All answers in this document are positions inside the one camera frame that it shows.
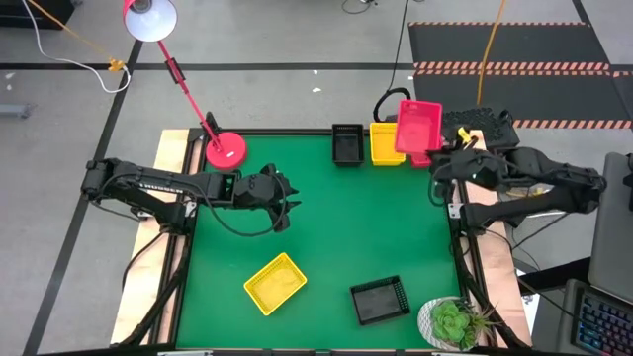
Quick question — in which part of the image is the white floor cable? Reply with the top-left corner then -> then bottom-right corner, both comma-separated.
19,0 -> 133,95

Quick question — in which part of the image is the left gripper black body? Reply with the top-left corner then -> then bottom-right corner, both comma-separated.
231,162 -> 294,234

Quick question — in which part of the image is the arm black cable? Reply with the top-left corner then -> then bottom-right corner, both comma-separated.
426,162 -> 450,208
205,172 -> 291,237

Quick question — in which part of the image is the backlit black keyboard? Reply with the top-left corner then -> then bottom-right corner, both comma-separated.
570,278 -> 633,356

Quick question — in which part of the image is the orange cord with connector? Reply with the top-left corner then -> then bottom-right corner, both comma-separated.
27,0 -> 126,73

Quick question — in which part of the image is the wooden table board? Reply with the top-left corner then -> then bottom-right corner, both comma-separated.
109,128 -> 534,347

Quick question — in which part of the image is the black striped floor mat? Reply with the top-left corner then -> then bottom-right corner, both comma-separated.
407,20 -> 633,132

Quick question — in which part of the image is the black perforated computer case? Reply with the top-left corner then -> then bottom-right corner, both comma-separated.
384,106 -> 521,152

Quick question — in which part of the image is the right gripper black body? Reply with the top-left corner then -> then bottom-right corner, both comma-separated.
441,148 -> 501,193

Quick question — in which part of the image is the red desk lamp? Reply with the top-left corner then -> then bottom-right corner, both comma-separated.
122,0 -> 248,172

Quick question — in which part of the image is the white patterned plant pot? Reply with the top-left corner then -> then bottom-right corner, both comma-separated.
416,295 -> 466,353

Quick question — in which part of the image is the green succulent plant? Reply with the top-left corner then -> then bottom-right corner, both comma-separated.
428,298 -> 498,351

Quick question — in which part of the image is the yellow hanging cable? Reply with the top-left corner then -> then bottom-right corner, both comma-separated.
475,0 -> 508,107

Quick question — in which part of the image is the grey laptop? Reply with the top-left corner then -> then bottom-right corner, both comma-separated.
587,150 -> 633,306

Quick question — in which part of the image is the black aluminium table frame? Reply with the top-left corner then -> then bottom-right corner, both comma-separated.
111,127 -> 534,356

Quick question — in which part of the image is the green table mat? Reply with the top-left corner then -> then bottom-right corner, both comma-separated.
175,133 -> 464,350

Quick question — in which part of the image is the black cabinet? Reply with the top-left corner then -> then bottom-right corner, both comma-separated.
0,0 -> 76,31

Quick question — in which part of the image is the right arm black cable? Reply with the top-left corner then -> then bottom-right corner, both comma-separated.
426,162 -> 450,208

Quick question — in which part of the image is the black hanging cable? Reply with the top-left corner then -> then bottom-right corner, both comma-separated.
372,0 -> 413,125

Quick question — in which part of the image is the grey floor bracket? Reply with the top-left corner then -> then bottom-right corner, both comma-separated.
0,102 -> 32,120

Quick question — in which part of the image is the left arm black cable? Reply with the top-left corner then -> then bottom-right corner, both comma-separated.
205,172 -> 291,237

